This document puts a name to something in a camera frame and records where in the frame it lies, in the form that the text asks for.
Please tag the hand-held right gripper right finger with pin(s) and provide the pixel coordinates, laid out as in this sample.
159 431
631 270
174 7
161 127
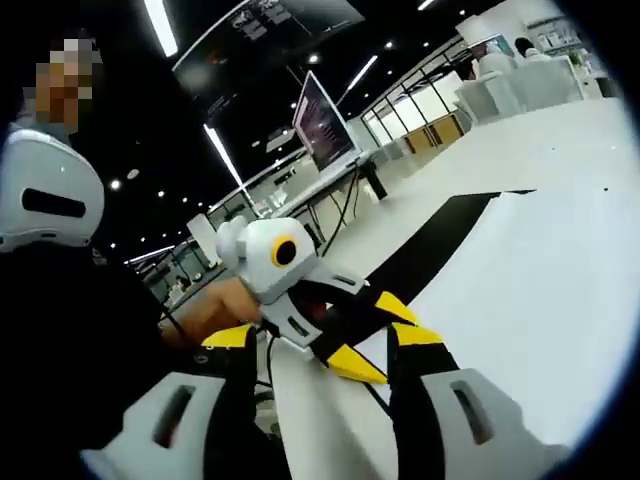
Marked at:
450 440

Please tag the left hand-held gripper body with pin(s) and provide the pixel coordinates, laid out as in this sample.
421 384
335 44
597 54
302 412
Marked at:
260 260

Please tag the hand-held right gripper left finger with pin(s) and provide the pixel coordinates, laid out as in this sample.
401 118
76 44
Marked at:
150 440

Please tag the white bound document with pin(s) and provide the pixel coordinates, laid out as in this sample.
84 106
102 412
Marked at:
500 300

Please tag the person's left hand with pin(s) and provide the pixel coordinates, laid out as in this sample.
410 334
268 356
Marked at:
235 307

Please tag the white side table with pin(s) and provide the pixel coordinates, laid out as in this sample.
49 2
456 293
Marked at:
310 192

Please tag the straight ceiling light strip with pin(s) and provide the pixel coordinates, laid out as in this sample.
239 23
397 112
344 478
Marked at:
161 27
225 160

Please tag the large white-framed monitor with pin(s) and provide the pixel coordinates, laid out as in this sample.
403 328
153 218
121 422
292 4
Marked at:
320 125

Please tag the yellow cabinet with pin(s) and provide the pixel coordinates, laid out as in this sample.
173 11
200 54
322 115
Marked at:
435 132

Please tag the white chest-worn device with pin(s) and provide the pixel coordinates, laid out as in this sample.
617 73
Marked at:
50 190

